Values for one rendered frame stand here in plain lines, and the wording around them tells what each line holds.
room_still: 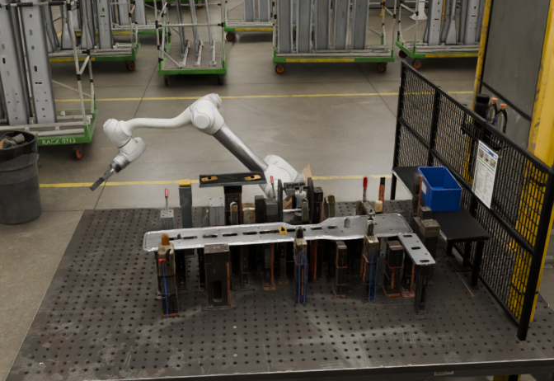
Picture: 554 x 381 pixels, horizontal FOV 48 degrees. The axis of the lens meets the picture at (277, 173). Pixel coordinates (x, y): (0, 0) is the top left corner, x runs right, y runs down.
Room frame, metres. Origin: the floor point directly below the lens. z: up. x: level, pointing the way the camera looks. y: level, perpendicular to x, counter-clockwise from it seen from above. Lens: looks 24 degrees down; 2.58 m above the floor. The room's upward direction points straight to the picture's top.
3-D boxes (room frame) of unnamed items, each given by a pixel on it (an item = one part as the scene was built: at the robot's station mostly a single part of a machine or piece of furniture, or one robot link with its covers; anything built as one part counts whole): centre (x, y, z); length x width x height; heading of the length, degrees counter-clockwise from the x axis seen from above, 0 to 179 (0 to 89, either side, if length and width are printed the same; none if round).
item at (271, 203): (3.00, 0.03, 0.89); 0.13 x 0.11 x 0.38; 8
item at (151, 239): (2.80, -0.01, 1.00); 1.38 x 0.22 x 0.02; 98
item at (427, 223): (2.79, -0.78, 0.88); 0.08 x 0.08 x 0.36; 8
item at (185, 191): (3.07, 0.50, 0.92); 0.08 x 0.08 x 0.44; 8
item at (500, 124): (2.97, -1.13, 1.53); 0.06 x 0.06 x 0.20
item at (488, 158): (2.86, -1.05, 1.30); 0.23 x 0.02 x 0.31; 8
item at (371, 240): (2.66, -0.46, 0.87); 0.12 x 0.09 x 0.35; 8
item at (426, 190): (3.12, -0.89, 1.10); 0.30 x 0.17 x 0.13; 3
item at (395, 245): (2.70, -0.59, 0.84); 0.11 x 0.10 x 0.28; 8
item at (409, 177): (3.14, -0.89, 1.02); 0.90 x 0.22 x 0.03; 8
